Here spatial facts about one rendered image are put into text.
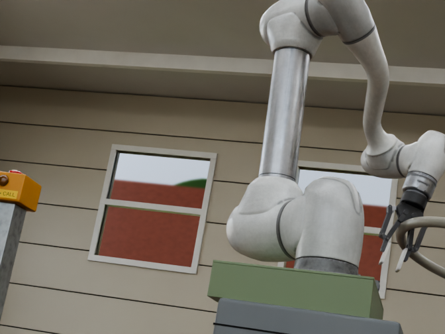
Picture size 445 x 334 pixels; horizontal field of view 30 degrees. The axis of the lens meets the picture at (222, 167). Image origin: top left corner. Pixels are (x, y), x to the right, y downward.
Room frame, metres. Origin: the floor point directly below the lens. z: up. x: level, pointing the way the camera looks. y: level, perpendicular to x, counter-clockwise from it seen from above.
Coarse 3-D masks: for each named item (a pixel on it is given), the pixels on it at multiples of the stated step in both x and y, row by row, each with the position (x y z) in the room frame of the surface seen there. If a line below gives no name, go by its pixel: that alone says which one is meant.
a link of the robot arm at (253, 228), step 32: (288, 0) 2.08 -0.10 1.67; (288, 32) 2.07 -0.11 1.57; (288, 64) 2.08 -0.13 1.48; (288, 96) 2.08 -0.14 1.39; (288, 128) 2.08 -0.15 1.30; (288, 160) 2.08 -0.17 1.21; (256, 192) 2.07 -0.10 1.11; (288, 192) 2.05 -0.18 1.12; (256, 224) 2.05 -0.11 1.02; (256, 256) 2.11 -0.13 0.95; (288, 256) 2.04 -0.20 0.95
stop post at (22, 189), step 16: (16, 176) 2.20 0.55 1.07; (0, 192) 2.21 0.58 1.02; (16, 192) 2.20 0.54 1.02; (32, 192) 2.26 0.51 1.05; (0, 208) 2.23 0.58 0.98; (16, 208) 2.23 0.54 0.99; (32, 208) 2.28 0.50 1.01; (0, 224) 2.23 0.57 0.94; (16, 224) 2.25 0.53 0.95; (0, 240) 2.22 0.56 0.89; (16, 240) 2.27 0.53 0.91; (0, 256) 2.22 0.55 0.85; (0, 272) 2.23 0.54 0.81; (0, 288) 2.25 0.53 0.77; (0, 304) 2.27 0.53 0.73; (0, 320) 2.29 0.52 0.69
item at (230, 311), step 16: (224, 304) 1.83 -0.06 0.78; (240, 304) 1.82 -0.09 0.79; (256, 304) 1.81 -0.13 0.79; (224, 320) 1.83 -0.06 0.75; (240, 320) 1.82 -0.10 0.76; (256, 320) 1.81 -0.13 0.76; (272, 320) 1.80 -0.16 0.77; (288, 320) 1.79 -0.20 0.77; (304, 320) 1.78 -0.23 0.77; (320, 320) 1.77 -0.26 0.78; (336, 320) 1.76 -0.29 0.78; (352, 320) 1.75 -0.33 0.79; (368, 320) 1.74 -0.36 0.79; (384, 320) 1.74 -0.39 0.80
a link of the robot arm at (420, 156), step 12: (432, 132) 2.32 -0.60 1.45; (408, 144) 2.38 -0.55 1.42; (420, 144) 2.32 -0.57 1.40; (432, 144) 2.30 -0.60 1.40; (444, 144) 2.30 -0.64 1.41; (408, 156) 2.34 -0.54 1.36; (420, 156) 2.30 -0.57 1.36; (432, 156) 2.29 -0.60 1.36; (444, 156) 2.30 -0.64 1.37; (408, 168) 2.34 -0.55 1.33; (420, 168) 2.30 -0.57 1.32; (432, 168) 2.29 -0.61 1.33; (444, 168) 2.32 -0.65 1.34
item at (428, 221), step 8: (432, 216) 2.19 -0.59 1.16; (400, 224) 2.32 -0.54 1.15; (408, 224) 2.27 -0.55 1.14; (416, 224) 2.23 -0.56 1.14; (424, 224) 2.20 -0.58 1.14; (432, 224) 2.18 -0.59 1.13; (440, 224) 2.16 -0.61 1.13; (400, 232) 2.34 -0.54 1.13; (400, 240) 2.40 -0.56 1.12; (416, 256) 2.50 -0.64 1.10; (424, 256) 2.53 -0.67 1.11; (424, 264) 2.53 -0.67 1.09; (432, 264) 2.53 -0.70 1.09; (432, 272) 2.56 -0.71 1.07; (440, 272) 2.54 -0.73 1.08
